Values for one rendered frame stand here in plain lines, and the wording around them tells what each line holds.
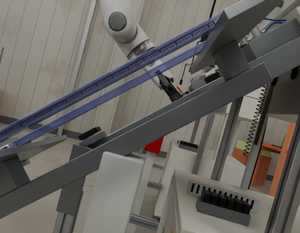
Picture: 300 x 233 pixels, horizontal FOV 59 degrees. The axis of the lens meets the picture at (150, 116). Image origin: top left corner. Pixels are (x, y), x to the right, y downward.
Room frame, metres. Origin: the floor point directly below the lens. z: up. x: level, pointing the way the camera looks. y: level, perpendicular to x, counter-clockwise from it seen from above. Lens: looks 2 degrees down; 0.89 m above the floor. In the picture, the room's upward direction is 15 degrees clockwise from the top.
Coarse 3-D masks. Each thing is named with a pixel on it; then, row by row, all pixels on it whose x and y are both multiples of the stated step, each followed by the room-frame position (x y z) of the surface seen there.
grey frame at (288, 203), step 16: (288, 0) 0.86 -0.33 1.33; (272, 16) 0.99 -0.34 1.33; (224, 144) 1.35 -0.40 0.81; (224, 160) 1.35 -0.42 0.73; (288, 160) 0.63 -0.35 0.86; (288, 176) 0.61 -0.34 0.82; (288, 192) 0.61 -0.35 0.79; (272, 208) 0.64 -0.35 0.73; (288, 208) 0.62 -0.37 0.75; (64, 224) 0.65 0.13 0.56; (272, 224) 0.62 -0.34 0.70; (288, 224) 0.61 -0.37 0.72
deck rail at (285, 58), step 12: (288, 48) 0.65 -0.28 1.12; (264, 60) 0.66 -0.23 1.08; (276, 60) 0.65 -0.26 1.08; (288, 60) 0.65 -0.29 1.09; (276, 72) 0.65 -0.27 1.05; (216, 84) 0.66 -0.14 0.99; (192, 96) 0.67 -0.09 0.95; (168, 108) 0.67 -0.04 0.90; (144, 120) 0.67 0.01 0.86; (120, 132) 0.67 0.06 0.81; (96, 144) 0.68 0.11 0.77
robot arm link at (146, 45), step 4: (148, 40) 0.75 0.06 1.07; (140, 44) 0.74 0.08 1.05; (144, 44) 0.74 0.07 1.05; (148, 44) 0.74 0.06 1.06; (152, 44) 0.75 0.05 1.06; (136, 48) 0.74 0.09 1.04; (140, 48) 0.73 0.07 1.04; (144, 48) 0.73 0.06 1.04; (148, 48) 0.74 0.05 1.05; (152, 48) 0.76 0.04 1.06; (132, 52) 0.74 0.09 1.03; (136, 52) 0.74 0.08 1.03; (140, 52) 0.74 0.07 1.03; (144, 52) 0.74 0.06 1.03; (128, 56) 0.76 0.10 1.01; (132, 56) 0.75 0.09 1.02; (136, 56) 0.74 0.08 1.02
